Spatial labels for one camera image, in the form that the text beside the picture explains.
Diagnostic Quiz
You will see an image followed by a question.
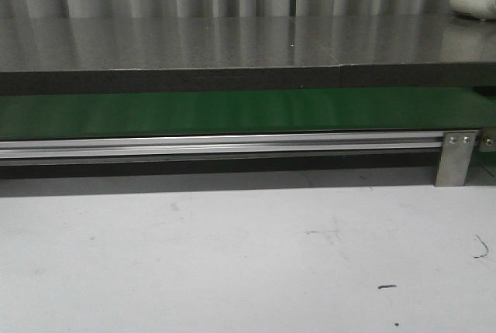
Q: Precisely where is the steel conveyor support bracket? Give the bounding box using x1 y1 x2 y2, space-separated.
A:
435 130 477 187

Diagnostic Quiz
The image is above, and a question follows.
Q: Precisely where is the dark glossy raised platform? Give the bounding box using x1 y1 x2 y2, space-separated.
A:
1 14 495 95

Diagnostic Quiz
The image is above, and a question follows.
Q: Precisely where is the green conveyor belt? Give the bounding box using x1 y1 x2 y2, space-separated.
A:
1 88 495 140

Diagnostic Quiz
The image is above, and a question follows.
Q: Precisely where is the aluminium conveyor side rail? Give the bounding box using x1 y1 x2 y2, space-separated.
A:
1 131 444 160

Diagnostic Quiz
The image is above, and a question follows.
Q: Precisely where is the metal end bracket with bolt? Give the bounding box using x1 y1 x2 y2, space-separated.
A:
478 127 496 153

